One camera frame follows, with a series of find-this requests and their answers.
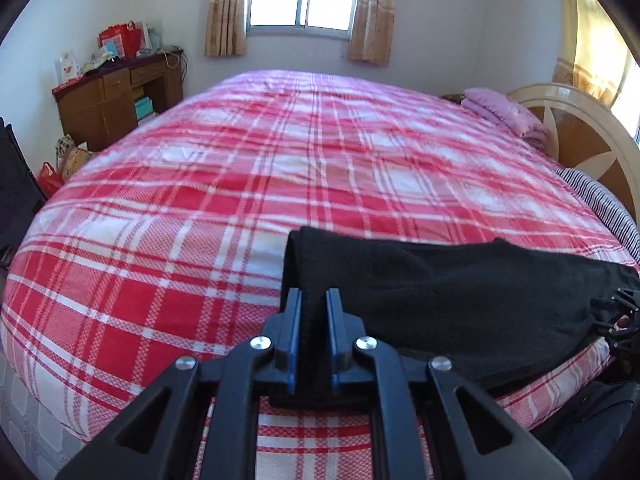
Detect yellow curtain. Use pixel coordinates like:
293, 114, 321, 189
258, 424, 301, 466
552, 0, 640, 111

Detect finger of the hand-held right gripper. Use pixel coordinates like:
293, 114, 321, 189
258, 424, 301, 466
602, 325, 640, 361
591, 287, 640, 313

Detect red plaid bed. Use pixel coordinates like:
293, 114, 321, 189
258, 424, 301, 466
0, 70, 640, 480

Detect floral tote bag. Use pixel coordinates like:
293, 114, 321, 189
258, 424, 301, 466
56, 135, 96, 178

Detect white printed card box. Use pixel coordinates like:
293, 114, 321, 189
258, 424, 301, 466
56, 51, 81, 83

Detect black pants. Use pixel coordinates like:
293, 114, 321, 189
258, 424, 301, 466
280, 226, 640, 396

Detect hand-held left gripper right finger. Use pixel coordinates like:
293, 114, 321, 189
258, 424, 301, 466
325, 287, 573, 480

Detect dark cloth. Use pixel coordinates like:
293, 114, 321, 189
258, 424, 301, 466
532, 380, 640, 480

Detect wooden desk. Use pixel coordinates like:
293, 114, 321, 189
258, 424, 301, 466
51, 52, 184, 151

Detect folded pink quilt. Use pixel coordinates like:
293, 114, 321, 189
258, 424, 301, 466
460, 87, 551, 148

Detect beige floral curtain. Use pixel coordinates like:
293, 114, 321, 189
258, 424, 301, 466
205, 0, 256, 57
347, 0, 398, 66

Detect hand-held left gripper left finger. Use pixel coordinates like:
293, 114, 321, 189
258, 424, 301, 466
55, 287, 303, 480

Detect black folding chair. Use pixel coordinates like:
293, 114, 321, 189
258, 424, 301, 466
0, 117, 48, 241

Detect red gift bag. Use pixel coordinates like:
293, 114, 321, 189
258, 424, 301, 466
98, 21, 143, 59

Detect striped pillow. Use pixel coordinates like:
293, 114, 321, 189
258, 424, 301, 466
555, 167, 640, 261

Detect cream and wood headboard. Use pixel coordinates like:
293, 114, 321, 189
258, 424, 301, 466
507, 82, 640, 211

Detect red plastic bag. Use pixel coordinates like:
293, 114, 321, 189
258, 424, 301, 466
37, 162, 65, 198

